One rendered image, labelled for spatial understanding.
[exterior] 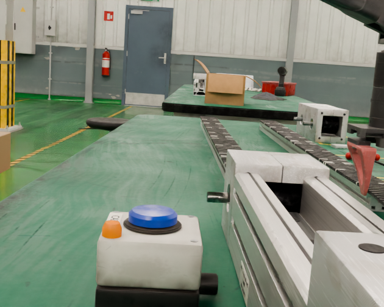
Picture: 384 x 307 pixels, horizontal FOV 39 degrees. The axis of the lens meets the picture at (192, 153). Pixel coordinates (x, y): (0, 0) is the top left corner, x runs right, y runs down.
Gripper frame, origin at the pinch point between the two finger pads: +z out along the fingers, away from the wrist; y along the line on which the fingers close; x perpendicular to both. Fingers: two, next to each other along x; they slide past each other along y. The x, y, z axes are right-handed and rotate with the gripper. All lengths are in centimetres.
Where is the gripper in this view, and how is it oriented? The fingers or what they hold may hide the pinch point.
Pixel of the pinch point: (381, 190)
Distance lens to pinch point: 82.4
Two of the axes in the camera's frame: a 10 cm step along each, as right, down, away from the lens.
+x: -0.4, -1.7, 9.9
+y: 10.0, 0.5, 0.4
